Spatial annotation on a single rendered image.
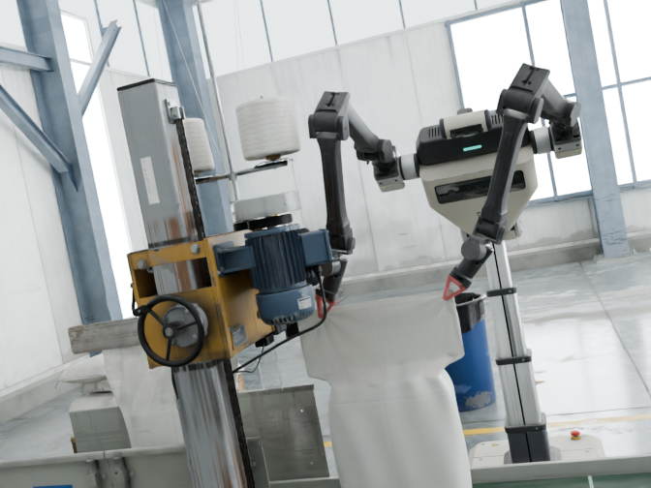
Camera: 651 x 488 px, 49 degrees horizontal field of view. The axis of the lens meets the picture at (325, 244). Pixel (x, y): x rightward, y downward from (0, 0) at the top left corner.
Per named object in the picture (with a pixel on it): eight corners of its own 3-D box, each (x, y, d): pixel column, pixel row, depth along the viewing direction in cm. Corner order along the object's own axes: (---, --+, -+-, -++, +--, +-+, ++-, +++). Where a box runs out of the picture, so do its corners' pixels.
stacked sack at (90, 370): (161, 356, 530) (158, 338, 529) (107, 382, 467) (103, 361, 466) (113, 362, 544) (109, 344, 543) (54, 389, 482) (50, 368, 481)
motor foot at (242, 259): (268, 266, 191) (262, 234, 191) (252, 273, 180) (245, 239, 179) (236, 272, 194) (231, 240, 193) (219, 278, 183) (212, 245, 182)
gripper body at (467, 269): (449, 274, 205) (464, 254, 203) (453, 268, 214) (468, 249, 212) (468, 288, 203) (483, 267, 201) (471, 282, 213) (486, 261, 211)
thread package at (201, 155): (224, 169, 213) (213, 114, 212) (202, 170, 199) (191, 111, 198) (180, 179, 217) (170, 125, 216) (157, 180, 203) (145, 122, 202)
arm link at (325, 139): (349, 112, 199) (314, 110, 204) (340, 119, 195) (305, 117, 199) (359, 246, 220) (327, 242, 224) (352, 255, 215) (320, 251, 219)
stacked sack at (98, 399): (165, 386, 536) (161, 368, 535) (122, 415, 471) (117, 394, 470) (116, 393, 545) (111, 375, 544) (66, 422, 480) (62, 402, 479)
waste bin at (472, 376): (505, 385, 461) (487, 288, 458) (502, 411, 412) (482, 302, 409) (431, 393, 475) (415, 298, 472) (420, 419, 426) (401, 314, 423)
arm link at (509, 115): (545, 96, 185) (508, 85, 190) (538, 101, 181) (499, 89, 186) (509, 239, 206) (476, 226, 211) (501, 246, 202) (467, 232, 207)
